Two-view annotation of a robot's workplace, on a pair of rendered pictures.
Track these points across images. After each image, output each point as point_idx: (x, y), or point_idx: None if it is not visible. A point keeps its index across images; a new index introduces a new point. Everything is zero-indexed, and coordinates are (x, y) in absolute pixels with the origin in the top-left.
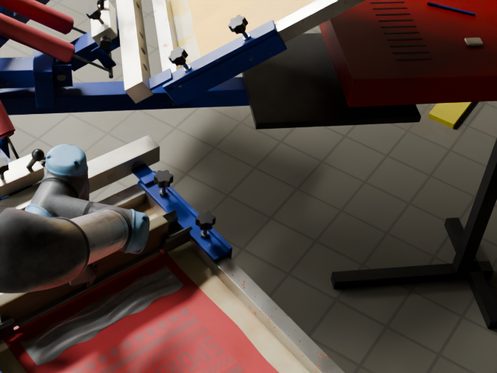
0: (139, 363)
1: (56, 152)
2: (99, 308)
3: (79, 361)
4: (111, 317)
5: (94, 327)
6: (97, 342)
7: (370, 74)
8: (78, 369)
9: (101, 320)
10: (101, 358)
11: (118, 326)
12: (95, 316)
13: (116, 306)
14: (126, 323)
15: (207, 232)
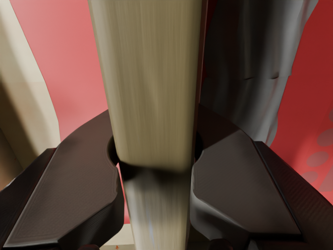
0: None
1: None
2: (234, 86)
3: (293, 167)
4: (276, 74)
5: (263, 119)
6: (293, 127)
7: None
8: (303, 175)
9: (266, 100)
10: (325, 138)
11: (305, 70)
12: (243, 104)
13: (265, 45)
14: (314, 47)
15: None
